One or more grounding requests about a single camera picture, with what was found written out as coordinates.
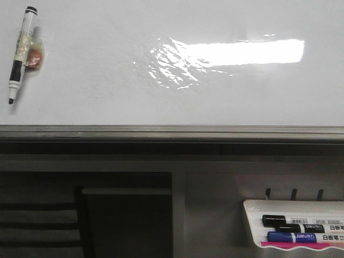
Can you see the black tray hook middle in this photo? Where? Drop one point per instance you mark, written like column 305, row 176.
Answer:
column 293, row 194

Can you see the white black whiteboard marker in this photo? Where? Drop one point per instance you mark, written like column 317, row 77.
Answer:
column 29, row 53

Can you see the white whiteboard surface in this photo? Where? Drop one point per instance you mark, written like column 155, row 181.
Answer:
column 178, row 63

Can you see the black tray hook right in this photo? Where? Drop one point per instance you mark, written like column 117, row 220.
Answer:
column 320, row 195

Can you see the dark slatted chair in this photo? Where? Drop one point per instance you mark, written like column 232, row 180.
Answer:
column 86, row 240

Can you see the black tray hook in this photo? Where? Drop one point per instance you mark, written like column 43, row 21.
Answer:
column 267, row 193
column 320, row 195
column 293, row 194

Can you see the black capped marker middle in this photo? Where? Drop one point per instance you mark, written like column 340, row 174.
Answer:
column 309, row 228

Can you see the white plastic marker tray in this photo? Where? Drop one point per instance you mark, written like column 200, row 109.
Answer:
column 254, row 210

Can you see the black tray hook left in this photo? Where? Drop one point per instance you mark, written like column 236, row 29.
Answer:
column 267, row 193

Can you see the black capped marker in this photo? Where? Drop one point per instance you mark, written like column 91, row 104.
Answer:
column 309, row 228
column 274, row 220

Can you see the black capped marker upper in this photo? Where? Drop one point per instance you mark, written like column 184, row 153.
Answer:
column 274, row 220

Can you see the blue capped whiteboard marker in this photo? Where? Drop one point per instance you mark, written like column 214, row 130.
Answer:
column 304, row 237

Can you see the grey aluminium whiteboard frame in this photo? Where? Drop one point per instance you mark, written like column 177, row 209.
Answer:
column 140, row 139

